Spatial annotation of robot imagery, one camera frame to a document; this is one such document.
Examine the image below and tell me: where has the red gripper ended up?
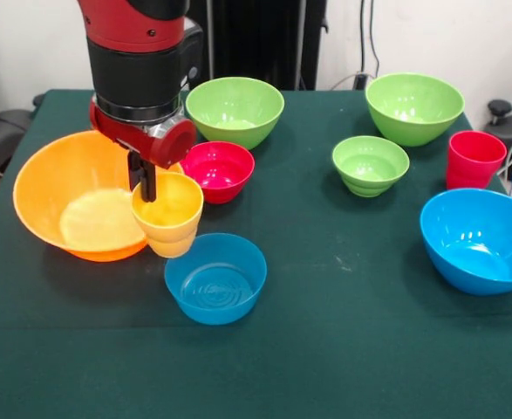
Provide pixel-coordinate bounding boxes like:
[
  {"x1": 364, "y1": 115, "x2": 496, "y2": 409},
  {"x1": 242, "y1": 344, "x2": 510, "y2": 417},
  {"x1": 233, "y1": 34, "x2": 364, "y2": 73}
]
[{"x1": 89, "y1": 95, "x2": 198, "y2": 204}]

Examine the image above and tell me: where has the black chair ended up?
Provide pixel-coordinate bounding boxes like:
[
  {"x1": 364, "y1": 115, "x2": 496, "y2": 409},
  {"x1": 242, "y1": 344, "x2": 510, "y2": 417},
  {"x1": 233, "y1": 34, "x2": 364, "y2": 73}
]
[{"x1": 0, "y1": 56, "x2": 34, "y2": 175}]

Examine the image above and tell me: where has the small blue plastic bowl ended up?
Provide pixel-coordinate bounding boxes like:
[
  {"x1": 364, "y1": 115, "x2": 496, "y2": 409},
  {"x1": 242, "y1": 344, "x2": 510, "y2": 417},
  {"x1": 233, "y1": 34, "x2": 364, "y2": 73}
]
[{"x1": 164, "y1": 232, "x2": 268, "y2": 326}]

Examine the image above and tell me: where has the grey cable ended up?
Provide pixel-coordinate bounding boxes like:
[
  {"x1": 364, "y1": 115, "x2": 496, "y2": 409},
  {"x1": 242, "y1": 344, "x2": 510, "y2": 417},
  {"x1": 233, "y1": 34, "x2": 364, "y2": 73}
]
[{"x1": 329, "y1": 72, "x2": 361, "y2": 91}]

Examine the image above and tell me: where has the red plastic cup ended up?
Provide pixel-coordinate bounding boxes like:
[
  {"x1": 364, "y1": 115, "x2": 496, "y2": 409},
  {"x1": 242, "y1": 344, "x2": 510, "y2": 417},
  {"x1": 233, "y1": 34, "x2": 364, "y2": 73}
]
[{"x1": 445, "y1": 130, "x2": 509, "y2": 191}]

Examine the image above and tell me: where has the large blue plastic bowl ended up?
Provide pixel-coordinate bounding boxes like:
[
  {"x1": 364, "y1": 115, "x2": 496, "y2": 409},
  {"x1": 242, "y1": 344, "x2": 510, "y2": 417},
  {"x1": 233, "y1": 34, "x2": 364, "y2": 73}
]
[{"x1": 420, "y1": 188, "x2": 512, "y2": 297}]

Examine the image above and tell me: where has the black round knob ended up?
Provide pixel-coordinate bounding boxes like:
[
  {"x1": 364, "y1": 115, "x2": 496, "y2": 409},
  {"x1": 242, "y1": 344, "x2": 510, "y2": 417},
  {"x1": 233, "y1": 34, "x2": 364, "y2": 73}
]
[{"x1": 487, "y1": 99, "x2": 512, "y2": 127}]

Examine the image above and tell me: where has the dark green table cloth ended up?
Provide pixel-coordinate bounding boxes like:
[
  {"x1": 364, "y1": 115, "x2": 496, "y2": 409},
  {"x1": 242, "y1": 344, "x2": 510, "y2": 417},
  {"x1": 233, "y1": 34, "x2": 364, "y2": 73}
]
[{"x1": 0, "y1": 88, "x2": 512, "y2": 419}]

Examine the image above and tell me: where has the black cable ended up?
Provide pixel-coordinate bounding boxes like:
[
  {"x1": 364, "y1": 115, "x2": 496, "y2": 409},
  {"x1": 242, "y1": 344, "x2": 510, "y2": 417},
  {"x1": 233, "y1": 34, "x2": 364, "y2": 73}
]
[
  {"x1": 368, "y1": 0, "x2": 381, "y2": 76},
  {"x1": 358, "y1": 0, "x2": 368, "y2": 75}
]

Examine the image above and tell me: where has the small pink plastic bowl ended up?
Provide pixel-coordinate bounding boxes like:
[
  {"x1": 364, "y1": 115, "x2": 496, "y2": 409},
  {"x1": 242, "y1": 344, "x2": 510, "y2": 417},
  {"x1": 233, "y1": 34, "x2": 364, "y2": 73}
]
[{"x1": 180, "y1": 141, "x2": 256, "y2": 205}]

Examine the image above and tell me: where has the small green plastic bowl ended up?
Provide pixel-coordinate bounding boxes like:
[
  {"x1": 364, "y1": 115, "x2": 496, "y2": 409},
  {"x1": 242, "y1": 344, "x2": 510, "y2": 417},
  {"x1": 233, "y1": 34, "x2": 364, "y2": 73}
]
[{"x1": 331, "y1": 134, "x2": 411, "y2": 198}]

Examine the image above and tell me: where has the yellow plastic cup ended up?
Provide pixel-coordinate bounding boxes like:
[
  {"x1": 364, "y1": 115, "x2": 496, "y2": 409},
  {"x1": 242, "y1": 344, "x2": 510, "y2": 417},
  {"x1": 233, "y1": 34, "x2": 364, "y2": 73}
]
[{"x1": 131, "y1": 171, "x2": 205, "y2": 259}]

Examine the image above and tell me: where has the large orange plastic bowl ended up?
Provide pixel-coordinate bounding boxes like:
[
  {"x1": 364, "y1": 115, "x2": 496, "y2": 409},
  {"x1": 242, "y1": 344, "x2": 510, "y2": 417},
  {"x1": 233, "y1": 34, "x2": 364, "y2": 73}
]
[{"x1": 12, "y1": 130, "x2": 185, "y2": 264}]

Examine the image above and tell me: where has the large green plastic bowl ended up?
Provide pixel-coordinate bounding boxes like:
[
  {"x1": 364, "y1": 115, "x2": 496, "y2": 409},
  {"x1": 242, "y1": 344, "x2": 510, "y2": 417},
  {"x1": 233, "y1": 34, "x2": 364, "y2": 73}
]
[
  {"x1": 185, "y1": 76, "x2": 285, "y2": 151},
  {"x1": 365, "y1": 72, "x2": 466, "y2": 148}
]

